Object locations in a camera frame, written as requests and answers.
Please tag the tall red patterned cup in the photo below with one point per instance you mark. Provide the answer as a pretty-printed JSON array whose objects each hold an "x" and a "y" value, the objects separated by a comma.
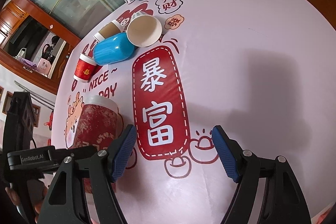
[{"x": 97, "y": 125}]

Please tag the printed cartoon table cover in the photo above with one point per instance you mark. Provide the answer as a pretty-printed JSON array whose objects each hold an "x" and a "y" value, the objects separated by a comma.
[{"x": 262, "y": 69}]

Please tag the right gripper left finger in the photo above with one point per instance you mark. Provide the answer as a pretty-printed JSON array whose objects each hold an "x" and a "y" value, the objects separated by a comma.
[{"x": 65, "y": 201}]

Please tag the brown kraft paper cup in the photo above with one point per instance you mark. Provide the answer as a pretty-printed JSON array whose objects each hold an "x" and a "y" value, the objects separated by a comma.
[{"x": 109, "y": 30}]

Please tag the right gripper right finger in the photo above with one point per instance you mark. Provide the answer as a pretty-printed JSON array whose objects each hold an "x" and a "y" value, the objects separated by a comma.
[{"x": 283, "y": 200}]

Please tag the green plaid paper cup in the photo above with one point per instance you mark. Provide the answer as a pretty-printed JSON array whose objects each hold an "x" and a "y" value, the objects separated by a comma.
[{"x": 143, "y": 30}]

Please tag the wooden kitchen cabinet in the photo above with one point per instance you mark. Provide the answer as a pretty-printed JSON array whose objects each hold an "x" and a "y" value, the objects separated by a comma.
[{"x": 26, "y": 26}]

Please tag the blue plastic cup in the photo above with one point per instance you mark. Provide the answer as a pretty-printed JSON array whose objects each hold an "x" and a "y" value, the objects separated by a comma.
[{"x": 113, "y": 49}]

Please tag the small red paper cup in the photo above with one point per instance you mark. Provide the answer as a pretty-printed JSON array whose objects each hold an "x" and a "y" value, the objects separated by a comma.
[{"x": 84, "y": 68}]

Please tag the pink rice cooker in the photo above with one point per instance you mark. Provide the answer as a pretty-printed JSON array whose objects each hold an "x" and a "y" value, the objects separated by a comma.
[{"x": 44, "y": 66}]

